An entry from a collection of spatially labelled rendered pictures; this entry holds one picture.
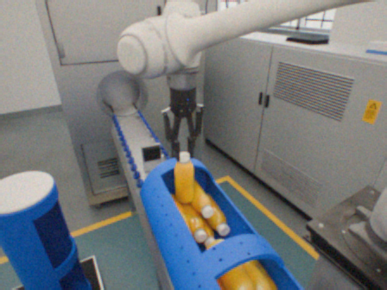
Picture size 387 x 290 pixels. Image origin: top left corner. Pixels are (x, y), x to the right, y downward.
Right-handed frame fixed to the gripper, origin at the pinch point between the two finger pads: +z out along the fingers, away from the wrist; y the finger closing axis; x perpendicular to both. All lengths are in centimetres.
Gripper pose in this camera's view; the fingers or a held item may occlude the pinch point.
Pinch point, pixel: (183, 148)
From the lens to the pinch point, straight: 80.7
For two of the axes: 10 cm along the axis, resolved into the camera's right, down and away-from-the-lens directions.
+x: 3.9, 4.6, -8.0
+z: 0.0, 8.7, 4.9
